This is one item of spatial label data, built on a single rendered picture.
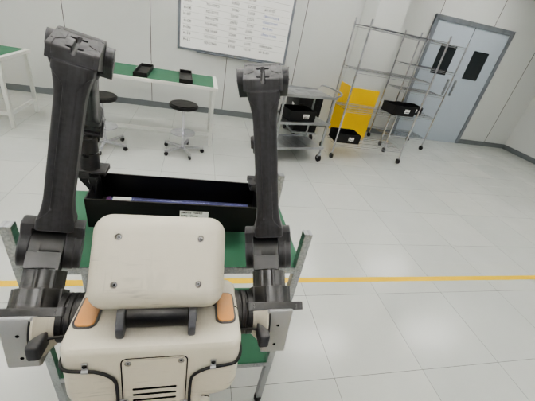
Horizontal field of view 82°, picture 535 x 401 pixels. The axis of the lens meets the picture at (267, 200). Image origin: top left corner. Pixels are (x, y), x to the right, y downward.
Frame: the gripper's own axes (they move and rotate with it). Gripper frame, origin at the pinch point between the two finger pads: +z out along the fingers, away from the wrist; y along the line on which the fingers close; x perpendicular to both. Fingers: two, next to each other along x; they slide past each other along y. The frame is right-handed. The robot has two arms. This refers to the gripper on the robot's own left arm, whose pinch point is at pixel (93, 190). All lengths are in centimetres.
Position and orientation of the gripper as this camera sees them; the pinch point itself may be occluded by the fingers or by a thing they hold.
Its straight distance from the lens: 118.3
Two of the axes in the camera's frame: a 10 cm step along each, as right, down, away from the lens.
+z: -1.9, 8.3, 5.3
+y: -9.7, -0.7, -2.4
